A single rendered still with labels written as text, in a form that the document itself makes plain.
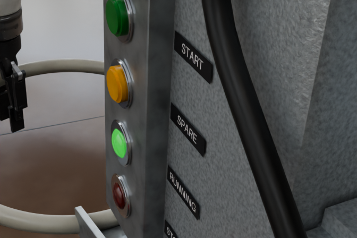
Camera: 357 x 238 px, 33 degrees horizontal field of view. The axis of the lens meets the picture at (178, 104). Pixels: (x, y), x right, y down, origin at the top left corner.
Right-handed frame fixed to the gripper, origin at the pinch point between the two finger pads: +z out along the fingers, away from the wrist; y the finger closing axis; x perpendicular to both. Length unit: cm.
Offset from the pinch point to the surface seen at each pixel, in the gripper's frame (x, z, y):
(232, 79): -28, -68, 84
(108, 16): -25, -64, 71
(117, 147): -26, -54, 73
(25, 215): -17.2, -10.9, 37.7
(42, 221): -15.7, -10.6, 40.3
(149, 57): -26, -63, 76
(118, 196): -26, -49, 73
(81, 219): -11.6, -12.7, 45.0
